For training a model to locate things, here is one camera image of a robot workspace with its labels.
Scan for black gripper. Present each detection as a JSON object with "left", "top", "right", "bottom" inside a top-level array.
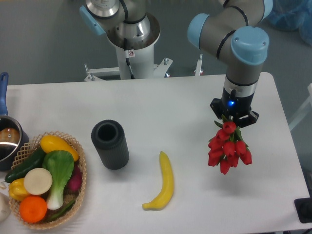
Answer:
[{"left": 210, "top": 78, "right": 259, "bottom": 128}]

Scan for red tulip bouquet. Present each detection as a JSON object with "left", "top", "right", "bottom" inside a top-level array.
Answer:
[{"left": 208, "top": 115, "right": 253, "bottom": 175}]

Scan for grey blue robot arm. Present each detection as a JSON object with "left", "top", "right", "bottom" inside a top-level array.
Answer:
[{"left": 79, "top": 0, "right": 273, "bottom": 127}]

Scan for blue plastic bag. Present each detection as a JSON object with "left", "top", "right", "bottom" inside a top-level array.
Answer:
[{"left": 266, "top": 0, "right": 312, "bottom": 45}]

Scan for yellow banana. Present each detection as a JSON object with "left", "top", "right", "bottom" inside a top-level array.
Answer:
[{"left": 142, "top": 151, "right": 175, "bottom": 211}]

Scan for black device at edge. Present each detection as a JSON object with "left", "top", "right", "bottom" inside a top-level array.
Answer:
[{"left": 294, "top": 197, "right": 312, "bottom": 223}]

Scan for dark grey ribbed vase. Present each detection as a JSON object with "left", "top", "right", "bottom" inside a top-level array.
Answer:
[{"left": 91, "top": 119, "right": 129, "bottom": 170}]

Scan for purple red onion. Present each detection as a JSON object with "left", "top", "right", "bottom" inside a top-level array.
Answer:
[{"left": 67, "top": 164, "right": 82, "bottom": 192}]

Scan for green bok choy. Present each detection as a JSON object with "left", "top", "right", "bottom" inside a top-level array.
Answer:
[{"left": 42, "top": 150, "right": 74, "bottom": 210}]

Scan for green chili pepper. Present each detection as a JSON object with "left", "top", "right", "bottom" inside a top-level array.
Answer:
[{"left": 46, "top": 199, "right": 76, "bottom": 222}]

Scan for yellow squash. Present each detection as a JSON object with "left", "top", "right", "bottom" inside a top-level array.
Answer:
[{"left": 40, "top": 135, "right": 79, "bottom": 161}]

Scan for woven wicker basket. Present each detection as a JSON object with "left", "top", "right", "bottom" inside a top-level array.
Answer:
[{"left": 9, "top": 131, "right": 87, "bottom": 230}]

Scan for dark green cucumber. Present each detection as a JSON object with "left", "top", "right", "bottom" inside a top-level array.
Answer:
[{"left": 4, "top": 147, "right": 46, "bottom": 183}]

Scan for white round radish slice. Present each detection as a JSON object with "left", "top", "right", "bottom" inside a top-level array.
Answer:
[{"left": 24, "top": 168, "right": 53, "bottom": 195}]

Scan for orange fruit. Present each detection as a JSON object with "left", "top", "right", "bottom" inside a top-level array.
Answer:
[{"left": 19, "top": 196, "right": 47, "bottom": 223}]

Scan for yellow bell pepper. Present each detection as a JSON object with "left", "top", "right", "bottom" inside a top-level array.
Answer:
[{"left": 9, "top": 178, "right": 31, "bottom": 201}]

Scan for white garlic bulb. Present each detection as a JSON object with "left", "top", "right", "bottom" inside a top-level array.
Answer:
[{"left": 0, "top": 182, "right": 11, "bottom": 222}]

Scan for white frame at right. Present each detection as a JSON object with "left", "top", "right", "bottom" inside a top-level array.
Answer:
[{"left": 288, "top": 83, "right": 312, "bottom": 131}]

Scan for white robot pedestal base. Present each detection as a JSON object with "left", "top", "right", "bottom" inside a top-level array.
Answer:
[{"left": 84, "top": 12, "right": 173, "bottom": 82}]

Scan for blue handled saucepan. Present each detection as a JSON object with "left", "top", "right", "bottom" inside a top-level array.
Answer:
[{"left": 0, "top": 72, "right": 29, "bottom": 172}]

